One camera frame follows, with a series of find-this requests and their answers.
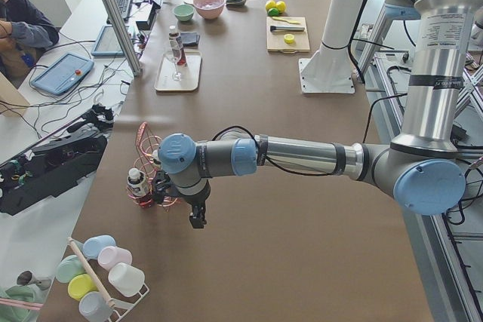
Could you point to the pink bowl with ice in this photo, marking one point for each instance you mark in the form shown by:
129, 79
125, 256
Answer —
209, 9

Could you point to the blue teach pendant far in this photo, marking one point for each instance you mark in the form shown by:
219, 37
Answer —
106, 44

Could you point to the yellow cup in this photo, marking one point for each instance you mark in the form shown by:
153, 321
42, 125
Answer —
80, 285

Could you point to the tea bottle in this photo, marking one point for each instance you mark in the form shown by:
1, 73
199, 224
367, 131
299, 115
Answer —
177, 45
139, 188
156, 161

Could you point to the copper wire bottle basket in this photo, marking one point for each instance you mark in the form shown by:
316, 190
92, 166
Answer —
146, 142

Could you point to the white wire cup rack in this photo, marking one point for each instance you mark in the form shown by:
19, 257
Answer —
121, 305

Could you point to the white cup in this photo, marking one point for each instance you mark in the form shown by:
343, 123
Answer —
128, 280

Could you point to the yellow plastic knife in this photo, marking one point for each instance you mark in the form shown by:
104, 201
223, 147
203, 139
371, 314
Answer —
286, 20

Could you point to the black equipment case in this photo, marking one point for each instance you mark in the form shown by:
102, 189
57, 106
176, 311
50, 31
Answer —
50, 170

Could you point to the half lemon slice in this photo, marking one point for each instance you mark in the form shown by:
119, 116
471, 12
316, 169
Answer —
289, 38

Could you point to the green bowl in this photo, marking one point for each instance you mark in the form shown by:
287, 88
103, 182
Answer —
184, 12

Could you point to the grey cup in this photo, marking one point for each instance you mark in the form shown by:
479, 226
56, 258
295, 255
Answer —
93, 307

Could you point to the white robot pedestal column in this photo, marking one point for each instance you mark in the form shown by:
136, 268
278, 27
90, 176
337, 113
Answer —
329, 70

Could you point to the green cup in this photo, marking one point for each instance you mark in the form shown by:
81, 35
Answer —
69, 268

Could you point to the yellow lemon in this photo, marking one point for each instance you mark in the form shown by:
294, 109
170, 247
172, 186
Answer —
270, 4

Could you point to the pink cup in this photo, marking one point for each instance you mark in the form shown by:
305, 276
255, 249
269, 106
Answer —
110, 256

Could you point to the seated person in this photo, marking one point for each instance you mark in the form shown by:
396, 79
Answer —
26, 33

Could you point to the blue cup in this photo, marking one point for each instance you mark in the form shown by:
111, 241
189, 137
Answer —
91, 247

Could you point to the tea bottle back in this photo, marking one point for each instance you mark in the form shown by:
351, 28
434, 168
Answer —
156, 161

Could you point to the cream serving tray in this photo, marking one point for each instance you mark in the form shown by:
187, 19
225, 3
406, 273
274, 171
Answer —
190, 72

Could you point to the steel jigger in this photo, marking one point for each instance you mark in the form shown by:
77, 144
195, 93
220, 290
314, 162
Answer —
27, 278

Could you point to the wooden cutting board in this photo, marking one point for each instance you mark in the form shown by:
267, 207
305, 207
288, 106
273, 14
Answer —
275, 40

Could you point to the dark grey folded cloth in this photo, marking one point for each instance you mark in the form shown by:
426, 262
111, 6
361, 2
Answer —
190, 39

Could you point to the aluminium frame post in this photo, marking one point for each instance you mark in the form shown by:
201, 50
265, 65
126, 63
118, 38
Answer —
122, 36

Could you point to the blue teach pendant near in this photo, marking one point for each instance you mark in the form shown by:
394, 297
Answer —
63, 74

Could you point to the clear wine glass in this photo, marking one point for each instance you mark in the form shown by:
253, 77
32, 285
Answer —
168, 54

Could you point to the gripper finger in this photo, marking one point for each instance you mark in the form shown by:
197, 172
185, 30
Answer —
194, 220
201, 215

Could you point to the blue teach pendant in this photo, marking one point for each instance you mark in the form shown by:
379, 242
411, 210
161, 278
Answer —
63, 74
106, 44

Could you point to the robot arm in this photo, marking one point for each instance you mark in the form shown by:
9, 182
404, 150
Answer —
417, 169

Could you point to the tea bottle front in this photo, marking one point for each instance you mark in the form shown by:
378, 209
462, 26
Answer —
139, 188

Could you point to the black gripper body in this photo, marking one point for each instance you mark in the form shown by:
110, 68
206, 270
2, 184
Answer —
196, 198

